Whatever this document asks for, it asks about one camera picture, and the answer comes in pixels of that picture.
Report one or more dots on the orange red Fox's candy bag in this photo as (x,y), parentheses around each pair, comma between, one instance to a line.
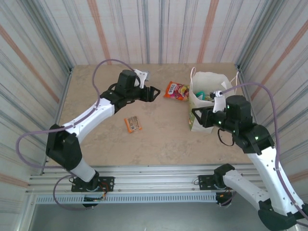
(176,92)

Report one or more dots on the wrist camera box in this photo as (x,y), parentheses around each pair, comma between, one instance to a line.
(219,103)
(140,77)

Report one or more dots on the right arm base connector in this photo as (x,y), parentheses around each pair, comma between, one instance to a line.
(223,198)

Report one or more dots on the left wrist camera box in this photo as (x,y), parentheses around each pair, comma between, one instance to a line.
(140,77)

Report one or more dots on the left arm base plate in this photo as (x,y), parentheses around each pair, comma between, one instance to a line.
(108,183)

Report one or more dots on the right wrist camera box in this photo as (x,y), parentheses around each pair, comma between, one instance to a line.
(219,103)

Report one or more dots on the teal Fox's candy bag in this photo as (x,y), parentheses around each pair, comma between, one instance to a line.
(201,93)

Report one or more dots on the left arm base connector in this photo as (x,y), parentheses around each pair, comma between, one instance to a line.
(91,205)

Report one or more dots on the aluminium rail frame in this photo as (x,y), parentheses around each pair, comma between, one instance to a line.
(154,175)

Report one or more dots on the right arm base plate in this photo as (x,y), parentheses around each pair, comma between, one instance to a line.
(204,181)

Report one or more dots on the white paper bag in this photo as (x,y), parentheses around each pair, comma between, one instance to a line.
(207,79)

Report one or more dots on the small orange snack bar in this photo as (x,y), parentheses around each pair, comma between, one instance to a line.
(133,124)

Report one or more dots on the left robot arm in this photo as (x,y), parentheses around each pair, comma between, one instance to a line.
(84,120)

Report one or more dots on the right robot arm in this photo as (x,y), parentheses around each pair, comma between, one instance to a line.
(269,173)

